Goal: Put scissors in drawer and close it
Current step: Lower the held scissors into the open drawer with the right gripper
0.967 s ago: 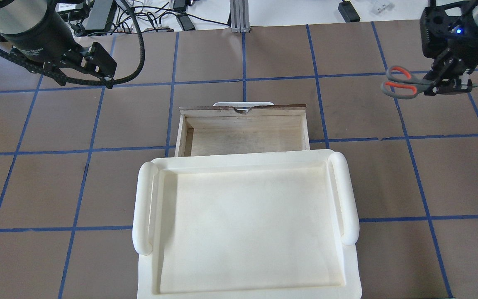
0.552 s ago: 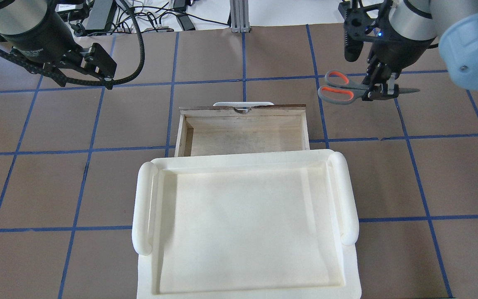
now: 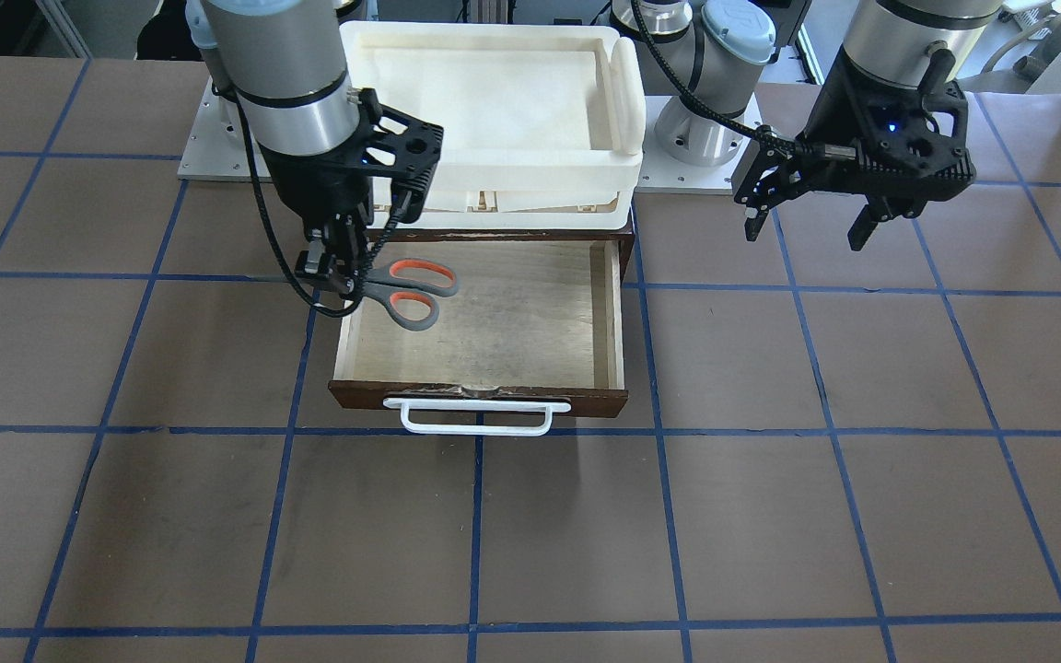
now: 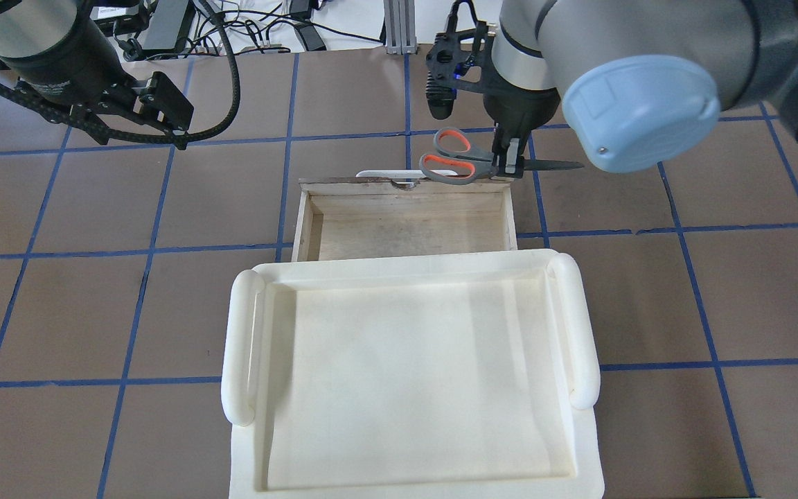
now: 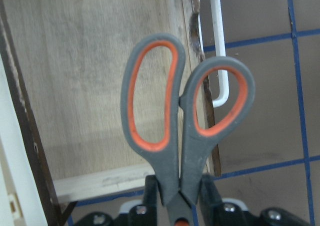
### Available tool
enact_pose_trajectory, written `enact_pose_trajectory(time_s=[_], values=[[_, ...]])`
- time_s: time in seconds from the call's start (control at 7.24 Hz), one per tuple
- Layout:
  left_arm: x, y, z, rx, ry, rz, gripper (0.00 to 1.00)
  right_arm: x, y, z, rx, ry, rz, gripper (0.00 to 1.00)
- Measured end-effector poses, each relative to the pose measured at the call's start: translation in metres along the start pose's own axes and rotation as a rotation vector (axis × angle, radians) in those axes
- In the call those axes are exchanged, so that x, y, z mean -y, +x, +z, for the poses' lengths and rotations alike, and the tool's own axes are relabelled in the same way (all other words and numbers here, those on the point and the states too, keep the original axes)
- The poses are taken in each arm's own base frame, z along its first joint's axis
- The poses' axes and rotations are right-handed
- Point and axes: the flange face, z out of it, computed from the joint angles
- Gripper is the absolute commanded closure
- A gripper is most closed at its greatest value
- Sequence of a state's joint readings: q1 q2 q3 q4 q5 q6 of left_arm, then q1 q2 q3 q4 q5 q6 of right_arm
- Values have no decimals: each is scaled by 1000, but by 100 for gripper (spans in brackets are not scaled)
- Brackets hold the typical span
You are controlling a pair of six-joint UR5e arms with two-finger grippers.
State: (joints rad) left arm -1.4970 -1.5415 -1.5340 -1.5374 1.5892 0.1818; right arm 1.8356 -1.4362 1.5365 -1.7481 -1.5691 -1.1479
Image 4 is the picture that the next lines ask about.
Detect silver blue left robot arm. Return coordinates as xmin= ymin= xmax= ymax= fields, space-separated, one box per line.
xmin=0 ymin=1 xmax=194 ymax=144

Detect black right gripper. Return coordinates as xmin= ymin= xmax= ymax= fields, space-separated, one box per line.
xmin=484 ymin=89 xmax=560 ymax=179

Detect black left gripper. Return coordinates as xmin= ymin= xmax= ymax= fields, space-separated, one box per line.
xmin=10 ymin=20 xmax=195 ymax=134

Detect grey orange scissors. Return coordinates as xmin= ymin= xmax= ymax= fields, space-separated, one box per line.
xmin=418 ymin=127 xmax=583 ymax=186

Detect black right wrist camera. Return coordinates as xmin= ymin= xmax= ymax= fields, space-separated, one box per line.
xmin=425 ymin=19 xmax=488 ymax=121

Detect black braided cable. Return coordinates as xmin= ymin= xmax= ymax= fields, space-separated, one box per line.
xmin=0 ymin=0 xmax=242 ymax=150

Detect light wooden drawer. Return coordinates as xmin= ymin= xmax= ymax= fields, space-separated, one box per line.
xmin=292 ymin=176 xmax=518 ymax=262

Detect white plastic tray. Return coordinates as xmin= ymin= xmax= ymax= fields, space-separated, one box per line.
xmin=221 ymin=249 xmax=605 ymax=498

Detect aluminium frame post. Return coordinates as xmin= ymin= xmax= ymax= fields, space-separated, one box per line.
xmin=383 ymin=0 xmax=418 ymax=55

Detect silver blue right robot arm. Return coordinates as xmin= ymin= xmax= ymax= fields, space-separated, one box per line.
xmin=492 ymin=1 xmax=798 ymax=173

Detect white drawer handle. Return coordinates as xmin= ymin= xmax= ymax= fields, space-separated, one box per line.
xmin=355 ymin=169 xmax=427 ymax=182

